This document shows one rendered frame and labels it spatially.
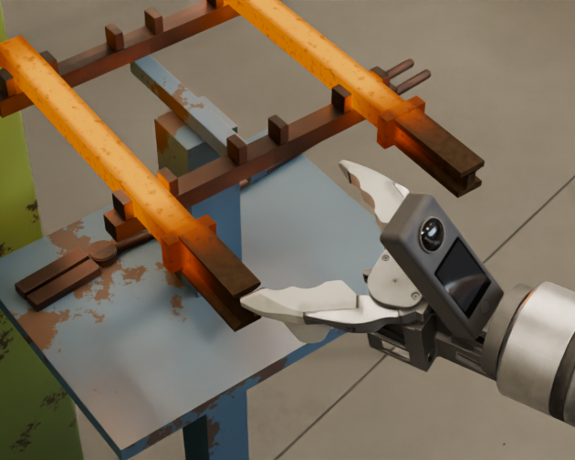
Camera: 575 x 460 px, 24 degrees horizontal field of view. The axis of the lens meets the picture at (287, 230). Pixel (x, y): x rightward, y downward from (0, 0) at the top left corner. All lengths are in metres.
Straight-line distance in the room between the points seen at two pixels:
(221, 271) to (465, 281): 0.21
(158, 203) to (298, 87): 1.80
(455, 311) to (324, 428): 1.32
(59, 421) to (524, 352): 1.15
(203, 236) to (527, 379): 0.30
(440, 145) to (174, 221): 0.25
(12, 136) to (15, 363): 0.38
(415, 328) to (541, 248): 1.61
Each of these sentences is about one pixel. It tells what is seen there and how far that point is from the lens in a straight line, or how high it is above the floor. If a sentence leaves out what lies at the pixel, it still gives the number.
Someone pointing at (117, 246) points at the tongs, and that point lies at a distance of 1.47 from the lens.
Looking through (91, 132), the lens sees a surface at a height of 1.04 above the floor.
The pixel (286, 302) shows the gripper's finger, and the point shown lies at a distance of 1.00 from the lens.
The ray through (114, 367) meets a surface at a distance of 1.37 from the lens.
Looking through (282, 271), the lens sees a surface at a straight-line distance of 1.45.
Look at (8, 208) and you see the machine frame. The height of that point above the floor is 0.69.
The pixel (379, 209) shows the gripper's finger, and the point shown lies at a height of 1.10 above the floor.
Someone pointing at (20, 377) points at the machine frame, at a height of 0.38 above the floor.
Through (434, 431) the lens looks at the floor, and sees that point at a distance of 2.28.
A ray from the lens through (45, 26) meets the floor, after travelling 3.14.
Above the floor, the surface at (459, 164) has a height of 1.04.
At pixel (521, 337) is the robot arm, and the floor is 1.11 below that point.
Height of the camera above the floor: 1.82
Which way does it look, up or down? 45 degrees down
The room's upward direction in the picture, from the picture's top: straight up
